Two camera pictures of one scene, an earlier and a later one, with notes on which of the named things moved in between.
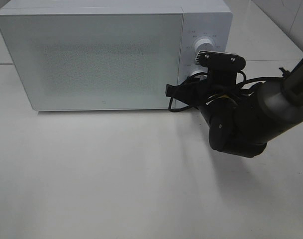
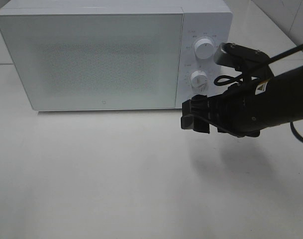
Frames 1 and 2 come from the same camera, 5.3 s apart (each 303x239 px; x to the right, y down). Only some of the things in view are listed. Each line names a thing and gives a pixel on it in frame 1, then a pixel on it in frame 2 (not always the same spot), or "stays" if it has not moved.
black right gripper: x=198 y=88 → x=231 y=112
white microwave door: x=96 y=61 stays
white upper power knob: x=204 y=44 stays
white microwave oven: x=110 y=55 stays
